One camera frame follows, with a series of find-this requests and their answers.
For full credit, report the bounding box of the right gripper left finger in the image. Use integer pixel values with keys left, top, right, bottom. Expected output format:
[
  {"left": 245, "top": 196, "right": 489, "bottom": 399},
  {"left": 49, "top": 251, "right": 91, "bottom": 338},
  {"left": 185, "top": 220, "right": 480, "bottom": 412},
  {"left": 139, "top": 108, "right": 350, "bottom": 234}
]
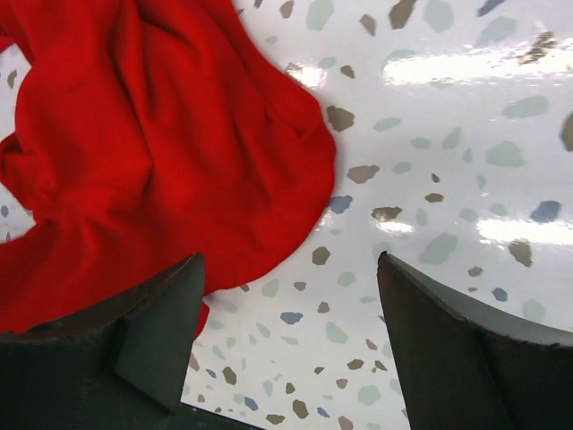
[{"left": 0, "top": 253, "right": 207, "bottom": 430}]

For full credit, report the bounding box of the red t-shirt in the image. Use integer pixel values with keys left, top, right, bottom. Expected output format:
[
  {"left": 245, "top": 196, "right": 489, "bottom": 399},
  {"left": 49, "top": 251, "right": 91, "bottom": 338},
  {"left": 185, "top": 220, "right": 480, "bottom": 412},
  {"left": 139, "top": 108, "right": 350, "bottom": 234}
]
[{"left": 1, "top": 1, "right": 336, "bottom": 332}]

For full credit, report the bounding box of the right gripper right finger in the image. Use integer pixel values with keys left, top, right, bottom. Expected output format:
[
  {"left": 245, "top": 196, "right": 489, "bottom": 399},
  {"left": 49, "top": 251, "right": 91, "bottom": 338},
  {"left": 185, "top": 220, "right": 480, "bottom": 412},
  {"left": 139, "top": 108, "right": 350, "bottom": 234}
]
[{"left": 377, "top": 252, "right": 572, "bottom": 430}]

